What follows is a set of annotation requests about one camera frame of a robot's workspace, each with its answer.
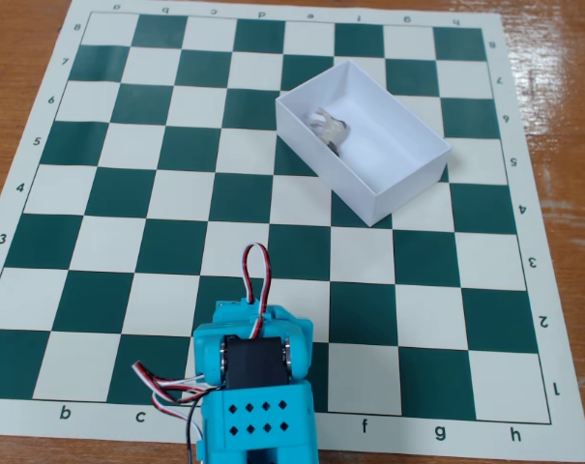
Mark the grey white toy horse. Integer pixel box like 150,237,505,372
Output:
307,107,350,157

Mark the looped gripper servo cable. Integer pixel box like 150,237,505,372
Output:
241,243,273,339

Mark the white open cardboard box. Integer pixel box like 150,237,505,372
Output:
275,59,453,228

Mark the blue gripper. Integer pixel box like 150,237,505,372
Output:
212,299,314,345

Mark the green white chessboard mat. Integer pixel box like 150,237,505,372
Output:
0,0,585,463

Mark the red white black servo cable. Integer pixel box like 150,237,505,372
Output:
150,384,210,464
131,360,207,390

